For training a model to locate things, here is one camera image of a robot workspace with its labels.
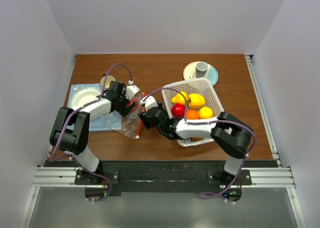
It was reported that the red fake apple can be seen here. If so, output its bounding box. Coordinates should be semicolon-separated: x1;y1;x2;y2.
126;98;140;111

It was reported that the small red fake fruit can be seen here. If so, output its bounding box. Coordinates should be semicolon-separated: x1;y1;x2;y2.
171;103;186;118

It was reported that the clear zip top bag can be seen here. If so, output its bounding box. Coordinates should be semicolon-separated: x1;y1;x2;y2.
102;92;146;140

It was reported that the yellow fake bell pepper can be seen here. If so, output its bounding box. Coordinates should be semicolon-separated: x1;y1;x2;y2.
171;91;188;105

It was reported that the orange fake fruit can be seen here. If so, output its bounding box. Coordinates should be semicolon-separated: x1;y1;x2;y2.
186;109;200;120

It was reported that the yellow fake lemon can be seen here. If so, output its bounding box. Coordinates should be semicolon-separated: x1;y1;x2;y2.
198;107;214;119

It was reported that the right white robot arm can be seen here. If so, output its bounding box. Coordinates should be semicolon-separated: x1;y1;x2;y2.
139;107;257;185

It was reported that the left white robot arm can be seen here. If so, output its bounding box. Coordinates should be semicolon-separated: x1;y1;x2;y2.
49;80;140;184

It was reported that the blue checkered cloth mat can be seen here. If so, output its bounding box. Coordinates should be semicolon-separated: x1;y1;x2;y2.
65;82;123;132

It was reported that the cream enamel mug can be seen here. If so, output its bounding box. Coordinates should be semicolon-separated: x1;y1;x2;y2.
100;75;116;89

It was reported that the white ceramic bowl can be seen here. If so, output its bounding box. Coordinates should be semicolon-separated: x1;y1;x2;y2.
67;87;101;108

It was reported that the pastel ceramic plate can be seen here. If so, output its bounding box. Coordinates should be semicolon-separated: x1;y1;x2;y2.
183;61;219;86

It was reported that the white perforated plastic basket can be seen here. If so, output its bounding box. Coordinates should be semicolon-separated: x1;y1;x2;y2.
161;77;225;148

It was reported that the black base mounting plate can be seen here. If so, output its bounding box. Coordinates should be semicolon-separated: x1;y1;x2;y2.
43;160;279;197

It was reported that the small grey cup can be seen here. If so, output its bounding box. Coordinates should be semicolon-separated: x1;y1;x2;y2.
195;62;209;78

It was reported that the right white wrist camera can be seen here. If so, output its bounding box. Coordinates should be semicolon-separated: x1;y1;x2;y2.
140;96;158;112

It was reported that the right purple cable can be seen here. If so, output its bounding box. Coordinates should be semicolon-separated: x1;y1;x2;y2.
142;87;258;201

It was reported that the purple cable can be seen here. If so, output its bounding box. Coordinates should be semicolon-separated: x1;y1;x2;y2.
50;63;135;203
142;87;258;201

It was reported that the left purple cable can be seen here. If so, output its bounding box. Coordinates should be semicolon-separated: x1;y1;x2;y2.
50;63;135;203

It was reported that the aluminium frame rail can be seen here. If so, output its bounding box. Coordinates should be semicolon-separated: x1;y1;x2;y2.
244;54;297;189

